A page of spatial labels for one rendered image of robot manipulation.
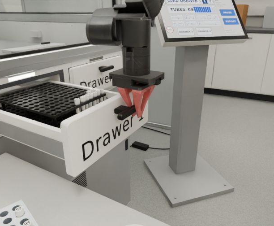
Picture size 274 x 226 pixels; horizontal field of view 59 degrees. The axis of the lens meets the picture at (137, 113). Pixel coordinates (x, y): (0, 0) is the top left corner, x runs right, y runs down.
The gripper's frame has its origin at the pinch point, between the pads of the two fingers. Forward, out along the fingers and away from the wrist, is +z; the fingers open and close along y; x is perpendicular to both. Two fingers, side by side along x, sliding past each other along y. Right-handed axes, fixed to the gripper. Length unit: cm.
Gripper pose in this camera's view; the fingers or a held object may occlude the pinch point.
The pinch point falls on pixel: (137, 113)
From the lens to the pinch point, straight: 53.9
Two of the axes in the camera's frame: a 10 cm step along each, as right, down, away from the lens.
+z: 0.1, 9.2, 3.9
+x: -5.1, 3.4, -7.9
